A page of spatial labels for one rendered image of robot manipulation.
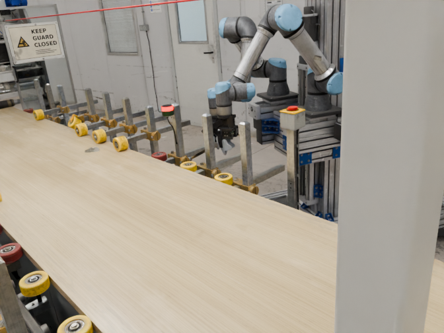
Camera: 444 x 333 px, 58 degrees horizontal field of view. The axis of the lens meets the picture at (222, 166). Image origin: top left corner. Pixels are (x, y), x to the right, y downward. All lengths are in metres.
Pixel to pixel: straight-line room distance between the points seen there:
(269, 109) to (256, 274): 1.66
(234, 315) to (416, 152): 0.85
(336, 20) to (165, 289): 1.81
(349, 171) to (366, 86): 0.05
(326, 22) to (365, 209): 2.21
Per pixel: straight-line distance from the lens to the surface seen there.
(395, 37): 0.23
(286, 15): 1.95
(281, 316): 1.04
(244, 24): 2.39
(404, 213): 0.25
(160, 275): 1.20
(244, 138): 1.75
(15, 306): 1.05
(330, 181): 2.69
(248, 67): 2.06
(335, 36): 2.47
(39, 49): 4.19
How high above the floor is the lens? 1.60
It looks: 22 degrees down
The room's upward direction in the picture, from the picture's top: 5 degrees counter-clockwise
